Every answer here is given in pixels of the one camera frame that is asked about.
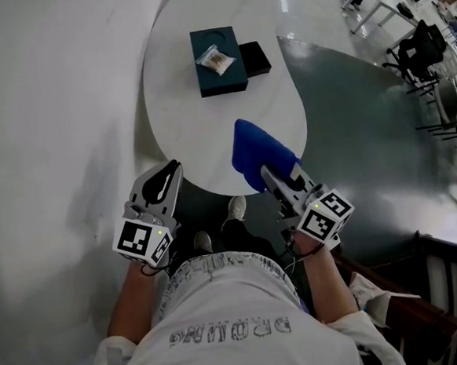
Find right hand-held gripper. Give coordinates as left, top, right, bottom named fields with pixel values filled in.
left=259, top=158, right=357, bottom=255

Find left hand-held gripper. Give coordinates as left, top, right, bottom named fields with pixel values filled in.
left=106, top=159, right=191, bottom=272

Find blue cloth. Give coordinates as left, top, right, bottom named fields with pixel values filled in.
left=228, top=113, right=304, bottom=196

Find person's left forearm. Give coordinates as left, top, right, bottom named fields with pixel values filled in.
left=102, top=259, right=175, bottom=348

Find person's right forearm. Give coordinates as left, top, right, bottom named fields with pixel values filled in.
left=293, top=226, right=360, bottom=327

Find white round side table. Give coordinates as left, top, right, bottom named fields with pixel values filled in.
left=136, top=0, right=313, bottom=203

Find person's right grey shoe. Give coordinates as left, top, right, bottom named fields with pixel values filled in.
left=225, top=195, right=249, bottom=222

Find person's grey shoe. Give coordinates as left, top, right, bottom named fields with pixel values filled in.
left=192, top=229, right=214, bottom=255
left=225, top=195, right=249, bottom=222

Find person's left grey shoe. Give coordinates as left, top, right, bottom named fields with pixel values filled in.
left=192, top=229, right=214, bottom=255

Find person's black trousers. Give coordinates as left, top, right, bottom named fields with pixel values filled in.
left=172, top=212, right=290, bottom=277

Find dark teal box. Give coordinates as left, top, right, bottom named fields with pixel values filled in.
left=189, top=24, right=250, bottom=99

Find black box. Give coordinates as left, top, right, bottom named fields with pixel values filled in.
left=237, top=39, right=274, bottom=79

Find clear plastic packet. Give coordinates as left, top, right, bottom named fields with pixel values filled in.
left=193, top=42, right=239, bottom=78

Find dark wooden slatted chair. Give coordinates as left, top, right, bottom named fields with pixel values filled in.
left=331, top=230, right=457, bottom=365

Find person's white printed t-shirt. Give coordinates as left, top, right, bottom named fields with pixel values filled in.
left=71, top=238, right=405, bottom=365

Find black office chair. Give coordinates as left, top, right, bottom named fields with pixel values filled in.
left=379, top=17, right=451, bottom=87

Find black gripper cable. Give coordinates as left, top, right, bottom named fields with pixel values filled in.
left=282, top=236, right=327, bottom=276

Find black wrist cord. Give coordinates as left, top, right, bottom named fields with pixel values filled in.
left=138, top=256, right=177, bottom=279

